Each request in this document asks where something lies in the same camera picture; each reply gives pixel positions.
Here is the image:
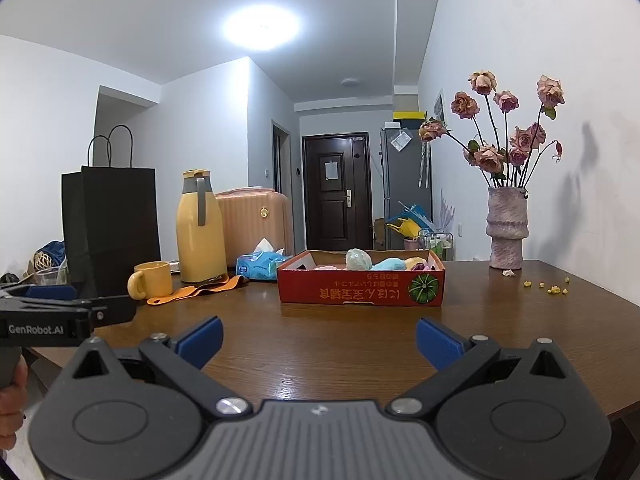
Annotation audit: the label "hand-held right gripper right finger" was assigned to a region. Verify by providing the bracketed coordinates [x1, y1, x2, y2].
[387, 317, 571, 417]

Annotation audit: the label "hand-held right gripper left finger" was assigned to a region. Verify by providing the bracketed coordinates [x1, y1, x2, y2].
[72, 316, 253, 418]

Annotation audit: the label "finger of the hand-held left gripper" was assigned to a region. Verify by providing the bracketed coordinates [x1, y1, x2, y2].
[90, 293, 137, 332]
[0, 283, 77, 306]

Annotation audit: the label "red cardboard box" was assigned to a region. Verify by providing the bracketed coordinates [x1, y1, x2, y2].
[276, 249, 446, 307]

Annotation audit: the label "green plush ball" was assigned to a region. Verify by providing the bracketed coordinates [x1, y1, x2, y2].
[345, 248, 373, 270]

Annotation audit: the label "person's left hand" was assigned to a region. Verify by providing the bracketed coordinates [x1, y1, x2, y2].
[0, 360, 29, 458]

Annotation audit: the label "clear glass cup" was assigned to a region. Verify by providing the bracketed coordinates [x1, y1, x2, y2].
[35, 266, 68, 291]

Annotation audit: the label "blue bag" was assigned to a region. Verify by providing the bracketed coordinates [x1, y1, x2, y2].
[35, 240, 66, 271]

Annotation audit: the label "yellow mug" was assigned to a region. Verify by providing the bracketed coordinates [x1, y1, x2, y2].
[127, 261, 174, 302]

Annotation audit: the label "black paper bag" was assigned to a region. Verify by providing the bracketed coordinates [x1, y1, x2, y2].
[61, 125, 162, 297]

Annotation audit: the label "blue tissue pack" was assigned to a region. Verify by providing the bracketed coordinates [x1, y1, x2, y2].
[235, 238, 293, 281]

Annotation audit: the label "yellow thermos jug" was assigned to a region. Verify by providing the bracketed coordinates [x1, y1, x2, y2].
[176, 170, 223, 283]

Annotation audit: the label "pile of colourful goods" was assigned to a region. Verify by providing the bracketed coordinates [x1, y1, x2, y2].
[387, 200, 453, 261]

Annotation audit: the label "scattered yellow crumbs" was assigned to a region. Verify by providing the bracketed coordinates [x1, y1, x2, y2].
[522, 275, 571, 295]

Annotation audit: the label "pink ribbed vase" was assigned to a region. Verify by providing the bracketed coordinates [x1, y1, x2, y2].
[486, 186, 530, 270]

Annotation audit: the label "pink suitcase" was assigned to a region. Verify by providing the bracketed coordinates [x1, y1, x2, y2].
[215, 187, 290, 267]

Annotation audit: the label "grey refrigerator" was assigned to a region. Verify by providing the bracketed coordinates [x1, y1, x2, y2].
[380, 125, 433, 251]

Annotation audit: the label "dark brown entrance door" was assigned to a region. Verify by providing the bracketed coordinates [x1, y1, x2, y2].
[301, 133, 372, 252]

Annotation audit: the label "dried pink roses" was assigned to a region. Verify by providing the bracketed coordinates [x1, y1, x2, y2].
[419, 70, 566, 190]

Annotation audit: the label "interior side door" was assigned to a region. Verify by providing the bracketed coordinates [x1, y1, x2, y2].
[271, 119, 292, 196]

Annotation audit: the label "round ceiling light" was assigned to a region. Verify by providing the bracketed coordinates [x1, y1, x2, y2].
[222, 4, 301, 51]

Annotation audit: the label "orange black strap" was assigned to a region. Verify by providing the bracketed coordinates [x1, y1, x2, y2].
[146, 274, 249, 306]

